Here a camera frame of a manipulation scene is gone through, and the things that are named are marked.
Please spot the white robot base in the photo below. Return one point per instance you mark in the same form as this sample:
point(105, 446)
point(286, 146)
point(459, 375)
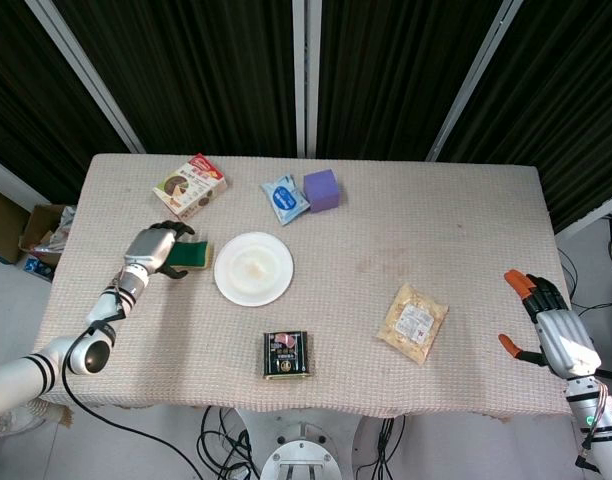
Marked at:
point(301, 447)

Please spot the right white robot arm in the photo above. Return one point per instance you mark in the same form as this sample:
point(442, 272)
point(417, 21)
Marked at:
point(593, 415)

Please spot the white round plate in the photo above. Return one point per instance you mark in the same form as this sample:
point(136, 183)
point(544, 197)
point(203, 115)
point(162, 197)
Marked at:
point(253, 268)

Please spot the black food packet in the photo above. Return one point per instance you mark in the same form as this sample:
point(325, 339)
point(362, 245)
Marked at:
point(287, 355)

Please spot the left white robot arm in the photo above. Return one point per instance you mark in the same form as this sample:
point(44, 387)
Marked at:
point(61, 350)

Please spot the beige checked tablecloth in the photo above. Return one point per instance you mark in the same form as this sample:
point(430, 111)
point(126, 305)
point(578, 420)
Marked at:
point(336, 280)

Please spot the clear bag of snacks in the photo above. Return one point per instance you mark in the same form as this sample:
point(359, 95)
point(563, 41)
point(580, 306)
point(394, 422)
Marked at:
point(412, 322)

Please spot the purple foam cube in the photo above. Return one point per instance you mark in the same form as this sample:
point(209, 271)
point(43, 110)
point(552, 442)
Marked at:
point(323, 191)

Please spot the green sponge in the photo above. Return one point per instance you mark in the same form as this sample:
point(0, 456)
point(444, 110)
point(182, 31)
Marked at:
point(193, 254)

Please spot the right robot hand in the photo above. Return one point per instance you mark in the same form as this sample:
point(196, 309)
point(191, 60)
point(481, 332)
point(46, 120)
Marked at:
point(561, 330)

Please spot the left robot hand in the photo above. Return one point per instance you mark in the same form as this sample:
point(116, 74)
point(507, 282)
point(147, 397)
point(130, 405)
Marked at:
point(147, 248)

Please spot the cardboard box with clutter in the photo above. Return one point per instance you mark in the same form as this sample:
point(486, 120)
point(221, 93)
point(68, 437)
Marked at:
point(46, 235)

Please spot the blue wet wipes packet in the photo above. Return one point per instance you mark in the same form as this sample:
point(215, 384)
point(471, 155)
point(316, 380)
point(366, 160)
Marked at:
point(284, 198)

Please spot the cake mix box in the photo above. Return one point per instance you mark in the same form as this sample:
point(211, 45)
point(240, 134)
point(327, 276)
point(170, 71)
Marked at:
point(191, 187)

